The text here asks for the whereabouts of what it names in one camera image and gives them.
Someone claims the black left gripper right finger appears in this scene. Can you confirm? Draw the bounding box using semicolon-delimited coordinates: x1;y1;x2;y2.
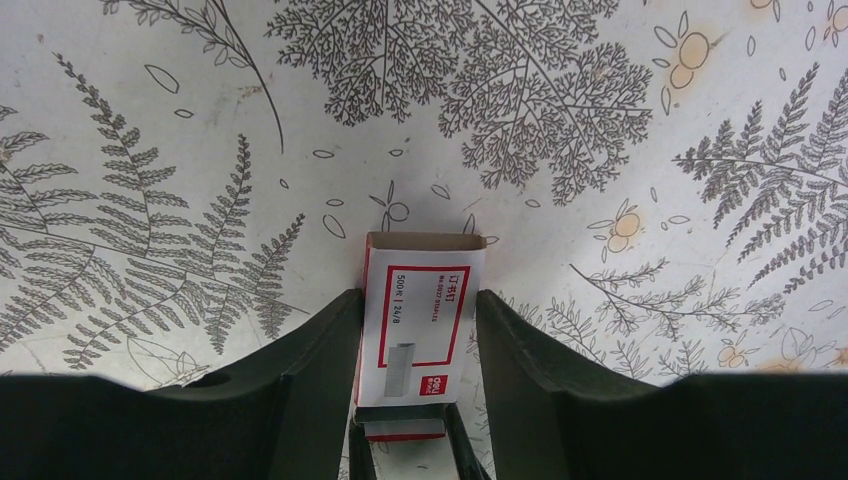
476;290;847;479

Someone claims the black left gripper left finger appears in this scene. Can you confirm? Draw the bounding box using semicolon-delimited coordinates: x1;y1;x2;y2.
1;289;364;479

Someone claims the staple tray with staples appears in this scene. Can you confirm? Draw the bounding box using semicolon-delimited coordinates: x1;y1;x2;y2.
354;404;447;442

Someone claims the floral tablecloth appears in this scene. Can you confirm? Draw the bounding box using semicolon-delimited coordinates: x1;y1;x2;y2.
1;1;847;479

